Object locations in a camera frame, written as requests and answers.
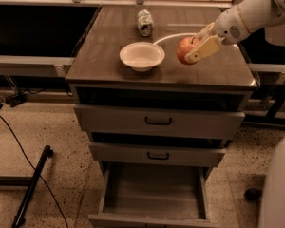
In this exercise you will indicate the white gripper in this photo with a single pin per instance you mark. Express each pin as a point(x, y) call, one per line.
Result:
point(228, 27)

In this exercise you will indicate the middle drawer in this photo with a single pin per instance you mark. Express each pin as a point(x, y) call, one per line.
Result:
point(146, 154)

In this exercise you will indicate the grey drawer cabinet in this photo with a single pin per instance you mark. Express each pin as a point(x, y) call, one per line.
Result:
point(222, 82)

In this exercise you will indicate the open bottom drawer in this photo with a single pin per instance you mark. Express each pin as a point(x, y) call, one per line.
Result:
point(152, 196)

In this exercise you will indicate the red apple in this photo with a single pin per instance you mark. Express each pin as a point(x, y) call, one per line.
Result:
point(185, 46)

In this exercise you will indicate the crushed soda can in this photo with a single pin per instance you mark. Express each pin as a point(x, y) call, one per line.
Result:
point(145, 22)

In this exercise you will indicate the black floor stand leg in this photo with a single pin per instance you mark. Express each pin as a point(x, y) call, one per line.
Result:
point(19, 218)

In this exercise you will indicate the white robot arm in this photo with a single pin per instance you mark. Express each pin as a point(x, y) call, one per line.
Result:
point(259, 14)

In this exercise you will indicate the white bowl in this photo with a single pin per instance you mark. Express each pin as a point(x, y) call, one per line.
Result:
point(142, 56)

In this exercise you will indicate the top drawer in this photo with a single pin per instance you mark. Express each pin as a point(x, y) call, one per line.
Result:
point(159, 122)

